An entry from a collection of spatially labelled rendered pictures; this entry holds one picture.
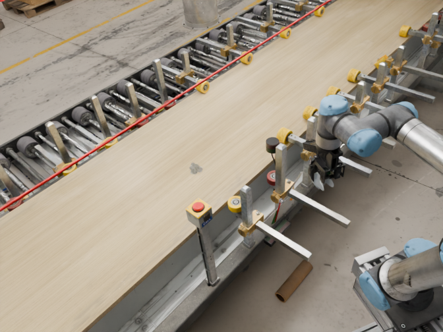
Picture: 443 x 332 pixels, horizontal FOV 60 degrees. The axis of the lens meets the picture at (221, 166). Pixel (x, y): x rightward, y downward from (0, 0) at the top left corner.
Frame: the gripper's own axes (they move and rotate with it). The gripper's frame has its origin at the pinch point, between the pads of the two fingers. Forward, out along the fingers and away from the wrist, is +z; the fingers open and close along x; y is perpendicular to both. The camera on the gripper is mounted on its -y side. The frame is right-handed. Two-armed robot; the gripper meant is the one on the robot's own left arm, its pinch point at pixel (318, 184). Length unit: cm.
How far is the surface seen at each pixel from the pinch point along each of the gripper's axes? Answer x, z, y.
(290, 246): -4.0, 46.5, -9.4
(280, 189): 5, 41, -37
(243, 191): -17.7, 21.8, -26.5
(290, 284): 10, 124, -30
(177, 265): -53, 64, -31
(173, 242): -51, 42, -28
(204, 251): -41, 35, -14
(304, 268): 23, 124, -37
